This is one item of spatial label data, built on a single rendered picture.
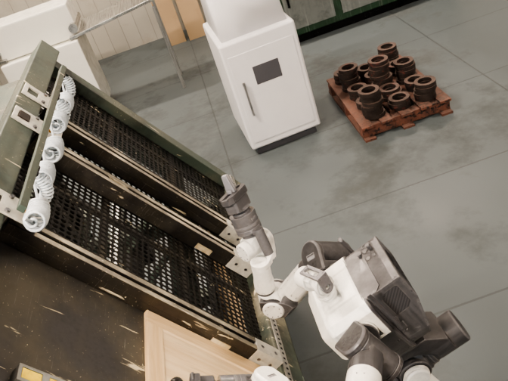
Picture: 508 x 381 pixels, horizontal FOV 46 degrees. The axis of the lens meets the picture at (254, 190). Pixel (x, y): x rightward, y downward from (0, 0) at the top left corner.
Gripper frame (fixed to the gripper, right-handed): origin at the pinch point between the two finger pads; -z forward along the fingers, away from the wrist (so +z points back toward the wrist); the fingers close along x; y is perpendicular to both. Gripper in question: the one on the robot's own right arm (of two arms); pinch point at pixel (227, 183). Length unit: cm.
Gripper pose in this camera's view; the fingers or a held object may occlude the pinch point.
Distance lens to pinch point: 195.3
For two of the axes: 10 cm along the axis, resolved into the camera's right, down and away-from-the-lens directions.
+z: 3.9, 8.7, 2.9
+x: -4.3, 4.5, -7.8
